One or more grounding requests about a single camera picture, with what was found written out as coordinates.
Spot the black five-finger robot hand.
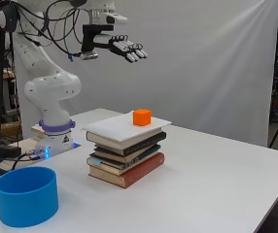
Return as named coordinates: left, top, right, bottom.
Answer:
left=81, top=24, right=149, bottom=64

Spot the white hanging backdrop sheet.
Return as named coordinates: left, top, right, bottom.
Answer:
left=14, top=0, right=278, bottom=148

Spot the black-covered book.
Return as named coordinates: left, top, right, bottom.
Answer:
left=93, top=130, right=168, bottom=157

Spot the red hardcover book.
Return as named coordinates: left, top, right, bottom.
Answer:
left=87, top=151, right=166, bottom=189

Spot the light blue book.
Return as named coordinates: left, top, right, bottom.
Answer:
left=86, top=151, right=162, bottom=177

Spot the orange cube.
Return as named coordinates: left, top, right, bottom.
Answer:
left=132, top=109, right=153, bottom=127

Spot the dark green book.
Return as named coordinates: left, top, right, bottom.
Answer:
left=91, top=144, right=162, bottom=169

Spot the cream-covered book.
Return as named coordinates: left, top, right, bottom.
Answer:
left=86, top=127, right=164, bottom=151

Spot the blue round tub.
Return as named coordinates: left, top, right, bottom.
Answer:
left=0, top=166, right=60, bottom=228

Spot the black cable bundle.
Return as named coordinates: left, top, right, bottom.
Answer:
left=2, top=0, right=96, bottom=62

